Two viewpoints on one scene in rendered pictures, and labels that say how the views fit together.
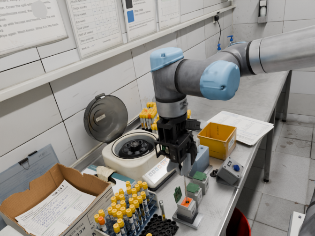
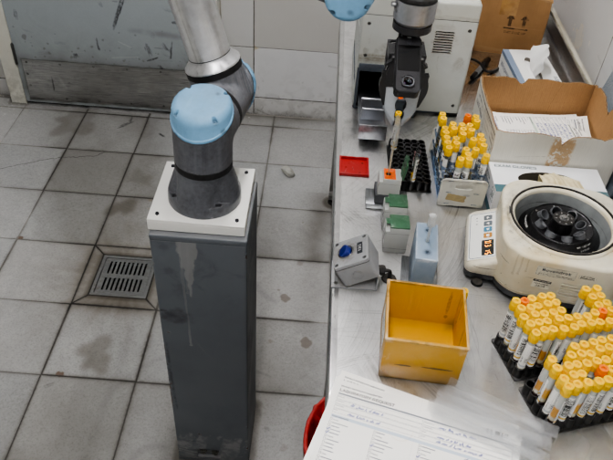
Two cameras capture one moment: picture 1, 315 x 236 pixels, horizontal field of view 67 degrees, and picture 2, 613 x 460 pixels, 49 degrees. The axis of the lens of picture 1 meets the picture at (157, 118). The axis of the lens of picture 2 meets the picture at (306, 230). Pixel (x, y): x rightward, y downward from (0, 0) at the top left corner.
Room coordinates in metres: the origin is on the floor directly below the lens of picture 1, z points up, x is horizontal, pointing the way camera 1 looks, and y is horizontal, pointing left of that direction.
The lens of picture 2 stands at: (1.38, -0.85, 1.80)
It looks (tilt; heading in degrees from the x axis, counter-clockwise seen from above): 42 degrees down; 144
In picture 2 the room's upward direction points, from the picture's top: 4 degrees clockwise
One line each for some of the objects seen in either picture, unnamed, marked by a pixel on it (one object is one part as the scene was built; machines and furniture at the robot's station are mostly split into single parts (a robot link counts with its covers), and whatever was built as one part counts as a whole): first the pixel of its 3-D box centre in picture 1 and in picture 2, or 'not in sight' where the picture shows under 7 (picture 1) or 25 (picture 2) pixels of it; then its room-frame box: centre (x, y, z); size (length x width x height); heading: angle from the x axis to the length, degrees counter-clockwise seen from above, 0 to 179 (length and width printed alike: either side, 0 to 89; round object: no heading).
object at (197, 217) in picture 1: (187, 214); (386, 195); (0.55, -0.05, 0.89); 0.09 x 0.05 x 0.04; 54
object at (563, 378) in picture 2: not in sight; (553, 398); (1.11, -0.17, 0.93); 0.02 x 0.02 x 0.11
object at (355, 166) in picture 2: not in sight; (354, 166); (0.41, -0.04, 0.88); 0.07 x 0.07 x 0.01; 54
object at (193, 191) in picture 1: (193, 194); (394, 212); (0.61, -0.08, 0.91); 0.05 x 0.04 x 0.07; 54
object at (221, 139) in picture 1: (217, 140); (421, 331); (0.90, -0.25, 0.93); 0.13 x 0.13 x 0.10; 50
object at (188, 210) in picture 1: (186, 208); (389, 185); (0.55, -0.05, 0.92); 0.05 x 0.04 x 0.06; 54
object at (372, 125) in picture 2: not in sight; (371, 107); (0.28, 0.11, 0.92); 0.21 x 0.07 x 0.05; 144
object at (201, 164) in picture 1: (198, 162); (422, 260); (0.76, -0.14, 0.92); 0.10 x 0.07 x 0.10; 139
